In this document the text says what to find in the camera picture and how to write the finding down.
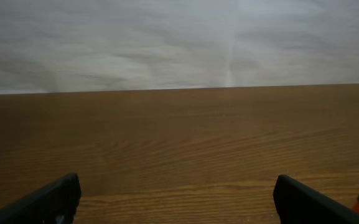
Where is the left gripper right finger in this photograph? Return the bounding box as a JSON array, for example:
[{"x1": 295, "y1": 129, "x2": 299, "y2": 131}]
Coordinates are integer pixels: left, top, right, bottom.
[{"x1": 273, "y1": 174, "x2": 359, "y2": 224}]

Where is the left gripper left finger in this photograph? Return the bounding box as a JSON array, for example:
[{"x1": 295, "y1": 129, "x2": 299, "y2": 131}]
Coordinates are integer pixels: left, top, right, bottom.
[{"x1": 0, "y1": 172, "x2": 82, "y2": 224}]

